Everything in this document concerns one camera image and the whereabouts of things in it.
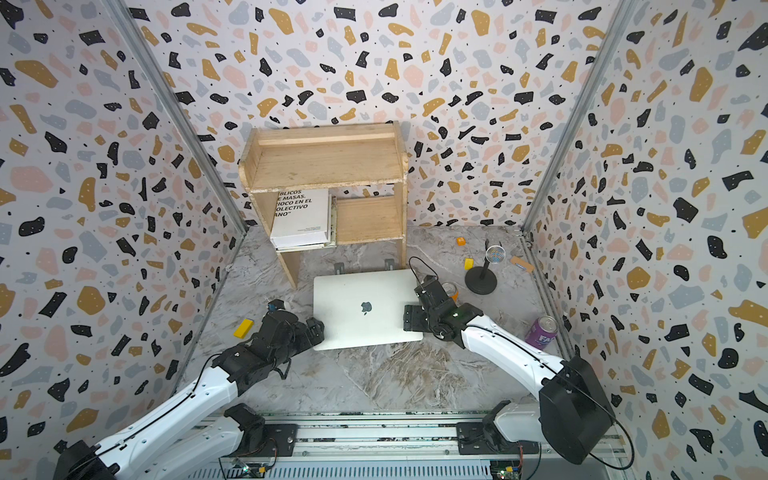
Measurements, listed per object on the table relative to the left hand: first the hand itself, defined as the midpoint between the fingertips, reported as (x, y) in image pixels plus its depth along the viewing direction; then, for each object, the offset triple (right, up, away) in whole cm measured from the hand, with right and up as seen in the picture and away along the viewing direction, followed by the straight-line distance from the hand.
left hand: (316, 329), depth 82 cm
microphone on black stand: (+52, +12, +22) cm, 57 cm away
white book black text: (-6, +31, +6) cm, 32 cm away
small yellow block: (+48, +17, +28) cm, 58 cm away
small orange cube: (+46, +26, +35) cm, 64 cm away
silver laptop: (+13, +6, +2) cm, 14 cm away
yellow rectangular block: (-26, -2, +11) cm, 28 cm away
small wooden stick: (+68, +17, +29) cm, 76 cm away
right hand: (+27, +3, +3) cm, 28 cm away
